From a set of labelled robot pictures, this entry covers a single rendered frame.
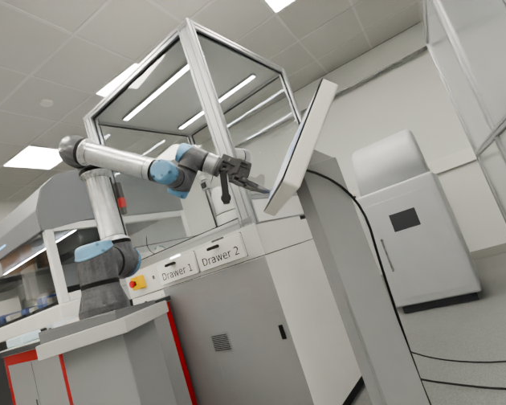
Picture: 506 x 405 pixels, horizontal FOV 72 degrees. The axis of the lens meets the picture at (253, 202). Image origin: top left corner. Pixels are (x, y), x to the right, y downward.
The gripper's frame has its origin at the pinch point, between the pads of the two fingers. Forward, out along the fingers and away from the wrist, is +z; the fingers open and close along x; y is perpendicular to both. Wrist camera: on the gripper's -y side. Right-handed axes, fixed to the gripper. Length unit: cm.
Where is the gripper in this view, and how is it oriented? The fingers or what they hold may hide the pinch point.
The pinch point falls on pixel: (266, 192)
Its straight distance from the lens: 126.5
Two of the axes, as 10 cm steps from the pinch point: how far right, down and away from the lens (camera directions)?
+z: 9.3, 3.7, -0.1
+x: -0.6, 1.8, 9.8
